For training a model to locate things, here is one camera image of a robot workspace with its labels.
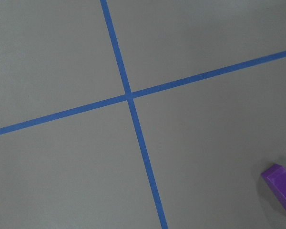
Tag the purple block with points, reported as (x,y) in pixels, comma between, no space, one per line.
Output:
(275,177)

